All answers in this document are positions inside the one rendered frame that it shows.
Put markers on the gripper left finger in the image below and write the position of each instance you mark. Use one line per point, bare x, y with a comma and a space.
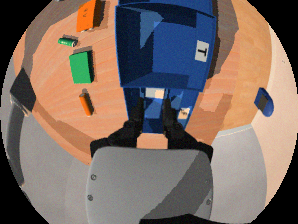
128, 134

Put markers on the dark blue rack of bins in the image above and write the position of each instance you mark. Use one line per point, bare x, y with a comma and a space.
154, 47

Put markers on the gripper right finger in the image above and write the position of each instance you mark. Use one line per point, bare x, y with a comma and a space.
179, 138

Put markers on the green flat block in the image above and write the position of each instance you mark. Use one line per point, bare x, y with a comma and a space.
81, 67

